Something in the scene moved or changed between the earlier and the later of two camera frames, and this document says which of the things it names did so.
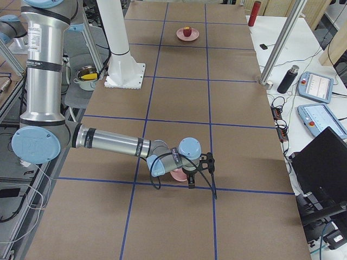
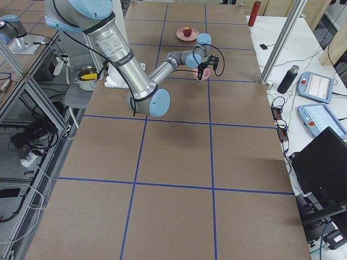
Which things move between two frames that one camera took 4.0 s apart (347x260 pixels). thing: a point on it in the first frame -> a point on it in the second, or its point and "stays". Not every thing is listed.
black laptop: x=321 y=167 stays
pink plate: x=194 y=34 stays
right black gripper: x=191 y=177 -> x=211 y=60
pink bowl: x=179 y=174 -> x=206 y=73
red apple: x=187 y=31 stays
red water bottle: x=254 y=13 stays
